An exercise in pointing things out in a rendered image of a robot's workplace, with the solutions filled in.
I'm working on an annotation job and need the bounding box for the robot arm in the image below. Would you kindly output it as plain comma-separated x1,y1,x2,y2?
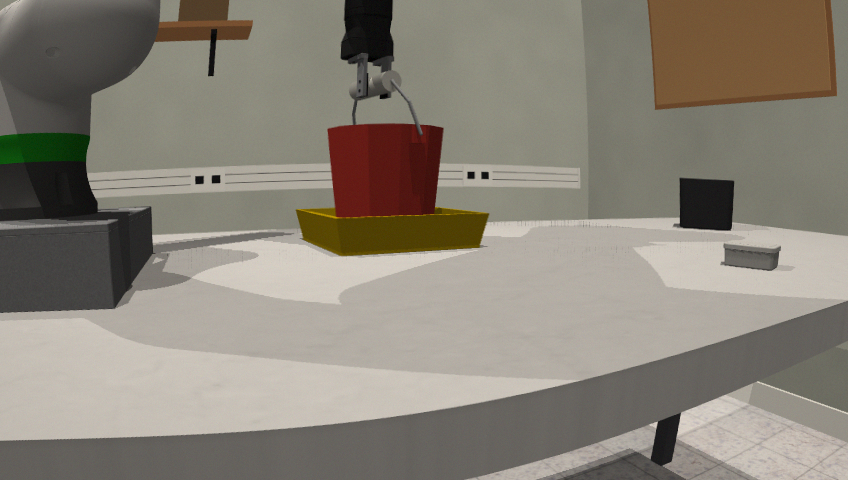
0,0,160,221

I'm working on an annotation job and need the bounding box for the red bucket with grey handle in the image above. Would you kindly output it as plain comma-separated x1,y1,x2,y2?
328,70,444,218

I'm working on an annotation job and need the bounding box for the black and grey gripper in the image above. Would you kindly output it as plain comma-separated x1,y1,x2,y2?
341,0,394,98

